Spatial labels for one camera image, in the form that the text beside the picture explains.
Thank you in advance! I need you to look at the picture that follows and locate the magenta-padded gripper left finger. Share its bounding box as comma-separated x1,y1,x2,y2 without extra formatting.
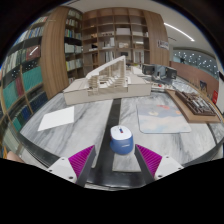
46,145,98,188

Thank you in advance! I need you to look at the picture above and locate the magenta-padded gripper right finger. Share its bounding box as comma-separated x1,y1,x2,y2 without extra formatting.
134,143,185,185

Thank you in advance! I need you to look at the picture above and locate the blue and white computer mouse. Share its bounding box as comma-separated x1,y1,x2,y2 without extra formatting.
109,125,135,156

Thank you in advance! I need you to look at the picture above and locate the white paper sheet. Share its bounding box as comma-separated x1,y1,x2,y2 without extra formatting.
37,105,75,132

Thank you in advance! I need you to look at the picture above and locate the brown architectural model on board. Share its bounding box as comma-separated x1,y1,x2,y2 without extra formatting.
165,89,224,124

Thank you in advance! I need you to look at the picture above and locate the small model on white base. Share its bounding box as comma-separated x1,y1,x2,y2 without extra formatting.
150,81,175,93

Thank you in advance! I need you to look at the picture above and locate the white architectural building model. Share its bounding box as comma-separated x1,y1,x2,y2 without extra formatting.
62,55,153,106

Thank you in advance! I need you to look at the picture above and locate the grey box architectural model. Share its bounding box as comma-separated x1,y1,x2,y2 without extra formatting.
141,63,178,83

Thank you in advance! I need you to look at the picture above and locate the bookshelf with colourful books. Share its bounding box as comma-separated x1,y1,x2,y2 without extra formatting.
0,14,51,158

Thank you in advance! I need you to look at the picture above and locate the group of ceiling spotlights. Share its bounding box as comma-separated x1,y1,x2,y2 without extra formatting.
173,49,219,73

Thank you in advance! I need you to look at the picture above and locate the dark bookshelf unit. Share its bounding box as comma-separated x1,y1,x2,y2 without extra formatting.
63,8,84,84

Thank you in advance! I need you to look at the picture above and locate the long ceiling light strip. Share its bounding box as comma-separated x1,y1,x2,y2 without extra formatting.
163,21,196,43

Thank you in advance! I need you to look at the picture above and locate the white wall sign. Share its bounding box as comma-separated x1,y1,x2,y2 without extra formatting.
157,39,170,51

